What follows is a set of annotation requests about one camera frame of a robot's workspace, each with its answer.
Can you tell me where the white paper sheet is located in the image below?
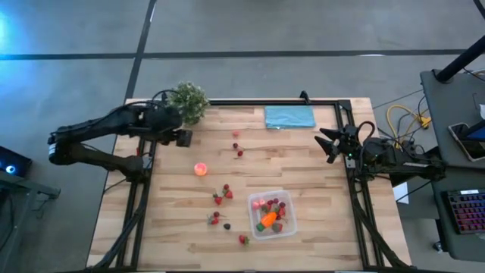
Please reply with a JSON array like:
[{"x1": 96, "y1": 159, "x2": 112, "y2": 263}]
[{"x1": 393, "y1": 181, "x2": 410, "y2": 206}]

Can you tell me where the dark blue flat device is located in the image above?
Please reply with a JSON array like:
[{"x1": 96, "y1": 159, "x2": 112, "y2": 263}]
[{"x1": 465, "y1": 119, "x2": 485, "y2": 142}]

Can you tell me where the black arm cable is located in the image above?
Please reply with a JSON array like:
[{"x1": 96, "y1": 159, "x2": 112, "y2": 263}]
[
  {"x1": 357, "y1": 120, "x2": 377, "y2": 140},
  {"x1": 151, "y1": 89, "x2": 180, "y2": 108}
]

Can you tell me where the yellow cable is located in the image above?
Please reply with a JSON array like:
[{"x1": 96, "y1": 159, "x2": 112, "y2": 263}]
[{"x1": 385, "y1": 104, "x2": 433, "y2": 143}]

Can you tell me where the orange toy carrot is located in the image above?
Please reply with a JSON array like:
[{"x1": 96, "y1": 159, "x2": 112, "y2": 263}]
[{"x1": 255, "y1": 211, "x2": 278, "y2": 233}]

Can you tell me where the grey side desk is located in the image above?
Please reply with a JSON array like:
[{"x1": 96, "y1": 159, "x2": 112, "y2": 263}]
[{"x1": 419, "y1": 69, "x2": 485, "y2": 263}]

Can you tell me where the folded light blue cloth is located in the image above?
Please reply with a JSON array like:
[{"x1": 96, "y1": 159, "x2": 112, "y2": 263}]
[{"x1": 264, "y1": 105, "x2": 317, "y2": 130}]

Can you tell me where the black pole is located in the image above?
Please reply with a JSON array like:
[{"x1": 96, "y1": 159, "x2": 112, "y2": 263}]
[{"x1": 434, "y1": 33, "x2": 485, "y2": 83}]

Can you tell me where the clear plastic tupperware container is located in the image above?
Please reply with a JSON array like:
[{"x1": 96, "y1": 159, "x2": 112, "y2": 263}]
[{"x1": 247, "y1": 190, "x2": 298, "y2": 241}]

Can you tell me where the backlit black keyboard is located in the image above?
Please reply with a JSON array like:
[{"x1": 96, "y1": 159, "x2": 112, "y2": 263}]
[{"x1": 441, "y1": 188, "x2": 485, "y2": 235}]

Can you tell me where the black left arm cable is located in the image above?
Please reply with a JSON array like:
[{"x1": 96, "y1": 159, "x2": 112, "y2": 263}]
[{"x1": 151, "y1": 89, "x2": 180, "y2": 108}]

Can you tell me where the potted green plant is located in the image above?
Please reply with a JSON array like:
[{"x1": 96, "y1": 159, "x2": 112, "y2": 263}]
[{"x1": 168, "y1": 81, "x2": 211, "y2": 126}]

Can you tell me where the grey metal cart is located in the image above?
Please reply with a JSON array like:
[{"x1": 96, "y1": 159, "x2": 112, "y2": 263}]
[{"x1": 0, "y1": 170, "x2": 61, "y2": 273}]

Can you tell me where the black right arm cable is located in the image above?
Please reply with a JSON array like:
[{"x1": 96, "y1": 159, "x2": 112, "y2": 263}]
[{"x1": 357, "y1": 120, "x2": 377, "y2": 140}]

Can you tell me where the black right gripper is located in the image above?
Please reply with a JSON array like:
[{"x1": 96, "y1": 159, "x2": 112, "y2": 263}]
[{"x1": 314, "y1": 124, "x2": 361, "y2": 165}]

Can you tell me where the black smartphone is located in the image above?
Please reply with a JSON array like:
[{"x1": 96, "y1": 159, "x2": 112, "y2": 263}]
[{"x1": 448, "y1": 122, "x2": 485, "y2": 162}]

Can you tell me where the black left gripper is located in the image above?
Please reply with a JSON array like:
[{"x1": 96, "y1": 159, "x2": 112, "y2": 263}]
[{"x1": 145, "y1": 105, "x2": 193, "y2": 148}]

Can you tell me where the black box with blue light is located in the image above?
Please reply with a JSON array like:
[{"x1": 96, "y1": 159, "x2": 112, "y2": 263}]
[{"x1": 0, "y1": 146, "x2": 33, "y2": 178}]

